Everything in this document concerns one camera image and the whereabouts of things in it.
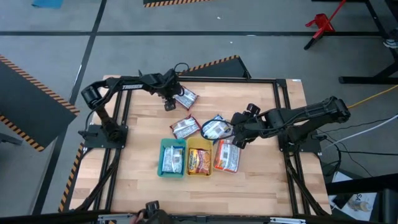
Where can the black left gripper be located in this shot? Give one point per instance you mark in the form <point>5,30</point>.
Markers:
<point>168,85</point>

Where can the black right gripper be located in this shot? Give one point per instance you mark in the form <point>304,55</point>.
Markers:
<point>256,127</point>

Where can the red Maruchan noodle pack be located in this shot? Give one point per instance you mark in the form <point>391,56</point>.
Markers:
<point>185,127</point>
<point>189,99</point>

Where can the blue Maruchan noodle pack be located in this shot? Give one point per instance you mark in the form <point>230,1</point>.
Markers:
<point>216,128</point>
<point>172,159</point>

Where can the orange Maruchan noodle pack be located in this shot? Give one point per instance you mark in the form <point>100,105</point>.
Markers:
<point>227,157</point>

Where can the yellow-orange Maruchan noodle pack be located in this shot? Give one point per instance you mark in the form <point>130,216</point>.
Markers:
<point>199,161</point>

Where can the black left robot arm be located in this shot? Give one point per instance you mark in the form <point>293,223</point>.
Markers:
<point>102,90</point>

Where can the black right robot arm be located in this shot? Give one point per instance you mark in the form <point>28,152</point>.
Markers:
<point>311,113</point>

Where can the yellow plastic bin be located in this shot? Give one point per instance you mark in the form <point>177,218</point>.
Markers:
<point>199,142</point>

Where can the triangular black hazard-striped mat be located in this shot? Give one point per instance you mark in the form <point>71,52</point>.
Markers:
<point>224,70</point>

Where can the teal plastic bin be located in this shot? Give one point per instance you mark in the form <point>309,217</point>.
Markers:
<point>160,161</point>

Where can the small black hazard-striped mat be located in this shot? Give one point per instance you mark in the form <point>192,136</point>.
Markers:
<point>155,2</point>

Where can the black crossbeam with silver brackets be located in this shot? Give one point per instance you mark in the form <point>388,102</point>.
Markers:
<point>217,219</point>

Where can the red metal stand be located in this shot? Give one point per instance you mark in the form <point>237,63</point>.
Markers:
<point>323,23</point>

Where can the hazard tape strip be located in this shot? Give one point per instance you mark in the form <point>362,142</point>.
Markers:
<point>71,177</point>

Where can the white printed bag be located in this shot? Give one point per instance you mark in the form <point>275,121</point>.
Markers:
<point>357,202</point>

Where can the large black hazard-striped mat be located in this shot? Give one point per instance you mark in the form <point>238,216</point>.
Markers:
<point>25,102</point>

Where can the blue floor mat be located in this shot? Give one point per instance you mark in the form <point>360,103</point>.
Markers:
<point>46,3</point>

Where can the black equipment stand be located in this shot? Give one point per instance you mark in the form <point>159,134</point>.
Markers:
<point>388,202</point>

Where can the person's foot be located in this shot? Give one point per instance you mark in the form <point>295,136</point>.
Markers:
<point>392,43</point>

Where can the black aluminium table frame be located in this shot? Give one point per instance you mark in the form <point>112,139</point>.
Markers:
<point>217,79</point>

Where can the black desk leg frame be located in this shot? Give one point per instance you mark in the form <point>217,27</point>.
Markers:
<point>373,79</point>

